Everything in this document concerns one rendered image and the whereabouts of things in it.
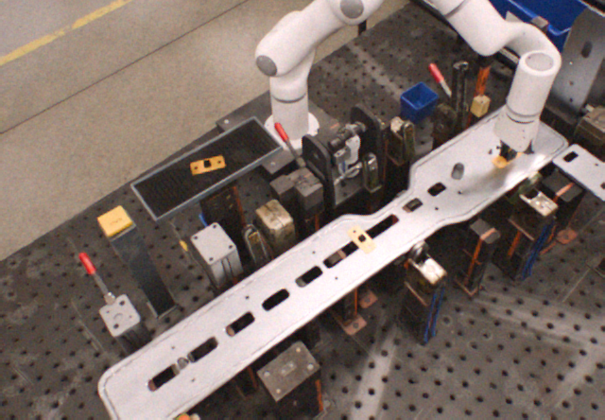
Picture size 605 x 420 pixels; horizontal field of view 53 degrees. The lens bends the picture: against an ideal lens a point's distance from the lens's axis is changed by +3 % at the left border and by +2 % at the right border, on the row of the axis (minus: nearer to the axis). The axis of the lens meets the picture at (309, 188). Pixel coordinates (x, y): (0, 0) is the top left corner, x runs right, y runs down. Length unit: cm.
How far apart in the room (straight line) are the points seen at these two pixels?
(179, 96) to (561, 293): 230
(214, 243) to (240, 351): 26
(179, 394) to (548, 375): 97
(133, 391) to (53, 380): 47
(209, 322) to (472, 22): 92
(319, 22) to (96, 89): 221
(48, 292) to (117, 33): 227
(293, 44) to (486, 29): 54
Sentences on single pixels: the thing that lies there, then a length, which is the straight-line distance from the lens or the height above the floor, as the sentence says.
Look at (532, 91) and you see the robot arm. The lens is 148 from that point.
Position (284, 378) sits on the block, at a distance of 136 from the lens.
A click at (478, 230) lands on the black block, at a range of 160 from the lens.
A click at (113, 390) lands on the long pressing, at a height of 100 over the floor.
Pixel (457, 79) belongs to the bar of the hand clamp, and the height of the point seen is 118.
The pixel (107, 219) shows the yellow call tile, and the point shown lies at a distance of 149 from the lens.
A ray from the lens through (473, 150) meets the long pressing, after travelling 175.
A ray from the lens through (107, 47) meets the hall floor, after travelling 388.
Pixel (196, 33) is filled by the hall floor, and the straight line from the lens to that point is 382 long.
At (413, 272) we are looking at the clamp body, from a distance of 148.
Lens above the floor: 231
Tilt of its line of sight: 53 degrees down
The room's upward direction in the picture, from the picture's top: 5 degrees counter-clockwise
